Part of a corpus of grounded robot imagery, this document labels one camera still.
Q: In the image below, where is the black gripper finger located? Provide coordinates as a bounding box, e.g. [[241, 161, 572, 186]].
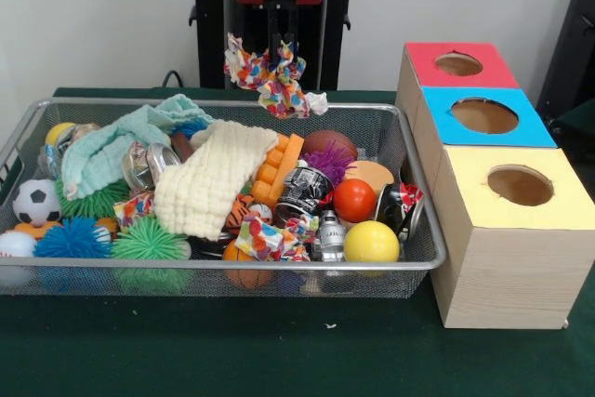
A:
[[283, 0, 299, 55], [265, 0, 284, 61]]

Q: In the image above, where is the colourful patterned paper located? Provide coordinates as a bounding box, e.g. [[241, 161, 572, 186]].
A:
[[223, 33, 329, 120], [234, 212, 322, 263]]

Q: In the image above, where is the shallow clear mesh bin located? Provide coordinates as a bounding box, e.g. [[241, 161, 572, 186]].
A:
[[0, 97, 448, 299]]

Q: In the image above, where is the wooden box with three holes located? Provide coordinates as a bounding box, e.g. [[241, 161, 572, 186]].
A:
[[394, 41, 595, 331]]

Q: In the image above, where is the purple spiky ball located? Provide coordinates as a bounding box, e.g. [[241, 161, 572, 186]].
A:
[[299, 143, 357, 189]]

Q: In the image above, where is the cream knitted cloth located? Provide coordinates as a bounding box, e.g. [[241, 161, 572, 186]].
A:
[[152, 120, 280, 241]]

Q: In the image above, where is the red orange ball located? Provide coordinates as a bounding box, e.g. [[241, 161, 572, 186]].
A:
[[332, 178, 377, 224]]

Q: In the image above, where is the mint green cloth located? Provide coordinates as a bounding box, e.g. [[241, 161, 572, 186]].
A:
[[59, 93, 215, 201]]

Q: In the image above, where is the large yellow ball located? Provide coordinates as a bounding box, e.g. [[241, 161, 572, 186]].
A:
[[342, 219, 402, 264]]

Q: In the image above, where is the green spiky ball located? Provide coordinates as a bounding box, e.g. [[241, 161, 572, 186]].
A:
[[110, 216, 194, 262]]

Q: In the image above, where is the black upright panel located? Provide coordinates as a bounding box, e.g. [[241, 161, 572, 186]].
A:
[[536, 0, 595, 112]]

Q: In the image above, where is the black and white soccer ball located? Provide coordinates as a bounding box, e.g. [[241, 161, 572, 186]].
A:
[[11, 178, 63, 226]]

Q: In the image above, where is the blue spiky ball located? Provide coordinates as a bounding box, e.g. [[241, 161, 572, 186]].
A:
[[33, 216, 112, 259]]

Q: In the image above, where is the dark green side table cloth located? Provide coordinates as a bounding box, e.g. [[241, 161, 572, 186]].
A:
[[548, 99, 595, 138]]

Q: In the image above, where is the white baseball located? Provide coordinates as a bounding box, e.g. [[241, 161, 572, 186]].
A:
[[0, 229, 38, 259]]

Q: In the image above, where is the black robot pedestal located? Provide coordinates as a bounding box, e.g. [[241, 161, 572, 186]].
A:
[[178, 0, 376, 91]]

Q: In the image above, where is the black cable loop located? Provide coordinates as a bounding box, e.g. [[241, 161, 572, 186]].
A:
[[160, 69, 188, 89]]

